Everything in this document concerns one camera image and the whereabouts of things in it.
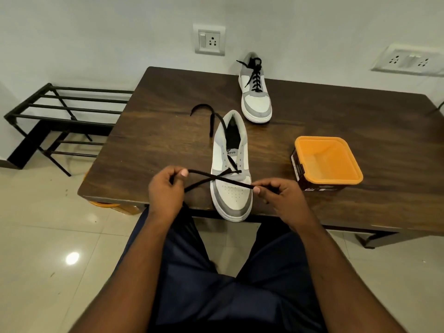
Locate person's left hand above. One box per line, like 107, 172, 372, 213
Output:
148, 166, 190, 224

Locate person's right hand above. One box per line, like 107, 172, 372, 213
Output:
252, 178, 313, 233

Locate black shoelace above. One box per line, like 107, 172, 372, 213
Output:
237, 57, 264, 93
172, 104, 280, 195

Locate person's right forearm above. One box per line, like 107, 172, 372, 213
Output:
288, 216, 407, 333

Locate person's left forearm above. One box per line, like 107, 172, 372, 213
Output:
69, 209, 183, 333

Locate white grey unlaced sneaker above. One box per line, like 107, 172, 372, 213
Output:
210, 110, 253, 223

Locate orange brown plastic tub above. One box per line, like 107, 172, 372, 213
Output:
291, 136, 364, 192

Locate white grey laced sneaker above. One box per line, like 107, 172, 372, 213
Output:
237, 52, 273, 124

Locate dark blue trousers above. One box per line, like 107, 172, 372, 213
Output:
110, 203, 329, 333

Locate black tied shoelace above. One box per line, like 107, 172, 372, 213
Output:
237, 57, 264, 93

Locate black metal shoe rack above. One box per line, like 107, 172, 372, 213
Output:
3, 83, 134, 177

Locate white single wall socket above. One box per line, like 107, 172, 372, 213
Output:
193, 24, 227, 56

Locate white wide wall socket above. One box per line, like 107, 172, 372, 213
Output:
370, 43, 444, 77

